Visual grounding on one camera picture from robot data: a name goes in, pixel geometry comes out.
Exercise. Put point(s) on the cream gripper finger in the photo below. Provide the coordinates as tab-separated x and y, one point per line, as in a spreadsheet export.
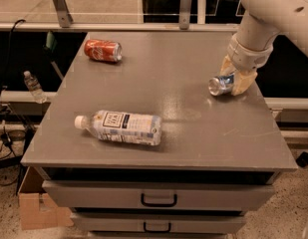
227	67
242	81

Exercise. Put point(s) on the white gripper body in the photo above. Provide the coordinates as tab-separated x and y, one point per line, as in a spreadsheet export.
247	59

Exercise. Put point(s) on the blue silver redbull can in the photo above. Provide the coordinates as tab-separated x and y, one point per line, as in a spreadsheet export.
221	85

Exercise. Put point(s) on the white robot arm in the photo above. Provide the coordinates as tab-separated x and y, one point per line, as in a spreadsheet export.
251	46

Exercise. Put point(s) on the red coke can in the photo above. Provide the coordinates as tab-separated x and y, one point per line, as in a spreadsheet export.
102	50

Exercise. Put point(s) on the grey drawer cabinet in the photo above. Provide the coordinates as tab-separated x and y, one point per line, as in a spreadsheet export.
141	149

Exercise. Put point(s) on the clear labelled water bottle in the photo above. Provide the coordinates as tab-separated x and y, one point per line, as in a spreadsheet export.
122	127

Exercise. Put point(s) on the small water bottle on ledge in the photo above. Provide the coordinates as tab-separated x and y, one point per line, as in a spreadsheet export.
34	88

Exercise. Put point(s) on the top grey drawer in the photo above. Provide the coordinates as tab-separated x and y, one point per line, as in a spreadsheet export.
149	195

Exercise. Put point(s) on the grey drawer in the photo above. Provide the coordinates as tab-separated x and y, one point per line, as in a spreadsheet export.
157	223
149	195

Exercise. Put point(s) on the cardboard box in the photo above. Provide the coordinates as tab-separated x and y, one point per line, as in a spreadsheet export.
37	209

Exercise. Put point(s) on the middle metal bracket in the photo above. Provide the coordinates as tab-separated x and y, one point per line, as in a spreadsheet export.
184	14

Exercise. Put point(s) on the metal bracket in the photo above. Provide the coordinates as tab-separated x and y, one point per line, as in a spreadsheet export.
64	17
184	14

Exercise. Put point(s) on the left metal bracket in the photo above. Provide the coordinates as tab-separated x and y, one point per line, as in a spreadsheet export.
64	17

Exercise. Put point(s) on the green handled tool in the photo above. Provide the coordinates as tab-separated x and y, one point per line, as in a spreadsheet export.
49	50

